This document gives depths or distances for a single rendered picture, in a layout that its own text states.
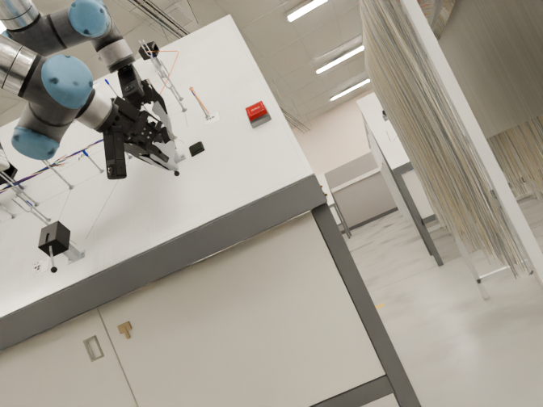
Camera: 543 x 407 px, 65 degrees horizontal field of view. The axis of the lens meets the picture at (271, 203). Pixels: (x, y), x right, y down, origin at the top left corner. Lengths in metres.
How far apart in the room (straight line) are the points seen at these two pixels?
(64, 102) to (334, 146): 11.48
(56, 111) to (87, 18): 0.32
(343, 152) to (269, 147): 11.03
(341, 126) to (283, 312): 11.27
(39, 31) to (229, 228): 0.57
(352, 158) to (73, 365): 11.22
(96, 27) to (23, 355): 0.77
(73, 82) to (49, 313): 0.57
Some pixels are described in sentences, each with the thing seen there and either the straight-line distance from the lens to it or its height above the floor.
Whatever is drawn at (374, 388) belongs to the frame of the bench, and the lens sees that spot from 1.05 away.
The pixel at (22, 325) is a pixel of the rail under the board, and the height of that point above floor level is 0.83.
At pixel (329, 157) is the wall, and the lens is 12.10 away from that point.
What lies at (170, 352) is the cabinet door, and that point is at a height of 0.63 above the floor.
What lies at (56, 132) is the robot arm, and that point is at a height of 1.10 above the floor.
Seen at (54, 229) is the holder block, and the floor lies 1.00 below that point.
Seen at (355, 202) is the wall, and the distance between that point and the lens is 12.01.
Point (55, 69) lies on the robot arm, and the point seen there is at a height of 1.15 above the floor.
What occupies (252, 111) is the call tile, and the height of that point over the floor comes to 1.10.
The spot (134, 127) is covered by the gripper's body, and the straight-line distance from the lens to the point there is 0.99.
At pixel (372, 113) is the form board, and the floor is 1.44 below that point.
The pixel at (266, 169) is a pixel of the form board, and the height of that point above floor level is 0.93.
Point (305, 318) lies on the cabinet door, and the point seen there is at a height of 0.58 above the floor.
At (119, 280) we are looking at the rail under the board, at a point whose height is 0.83.
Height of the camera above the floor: 0.78
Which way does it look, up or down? 4 degrees up
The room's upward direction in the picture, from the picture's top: 24 degrees counter-clockwise
